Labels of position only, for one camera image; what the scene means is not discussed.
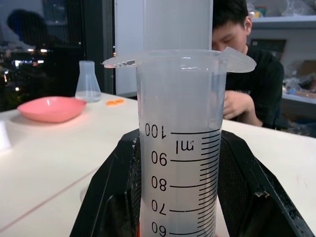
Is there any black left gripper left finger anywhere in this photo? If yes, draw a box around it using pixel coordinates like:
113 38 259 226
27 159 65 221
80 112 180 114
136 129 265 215
69 128 142 237

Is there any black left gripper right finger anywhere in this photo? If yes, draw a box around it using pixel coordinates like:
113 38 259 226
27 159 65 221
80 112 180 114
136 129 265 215
217 129 316 237

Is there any large clear plastic syringe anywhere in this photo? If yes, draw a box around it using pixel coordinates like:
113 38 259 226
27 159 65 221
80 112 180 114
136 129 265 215
102 0 257 237

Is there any pink plastic bowl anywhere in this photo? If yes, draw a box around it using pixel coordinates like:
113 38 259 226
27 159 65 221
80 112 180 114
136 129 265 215
17 96 87 123

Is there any clear plastic conical flask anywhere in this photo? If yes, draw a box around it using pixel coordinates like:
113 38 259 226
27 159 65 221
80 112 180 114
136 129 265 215
75 60 102 103

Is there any person in black shirt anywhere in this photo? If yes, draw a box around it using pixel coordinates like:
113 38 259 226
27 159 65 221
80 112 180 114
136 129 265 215
211 0 285 129

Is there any white wall shelf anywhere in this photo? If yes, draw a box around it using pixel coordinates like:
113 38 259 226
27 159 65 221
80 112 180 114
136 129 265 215
249 13 316 104

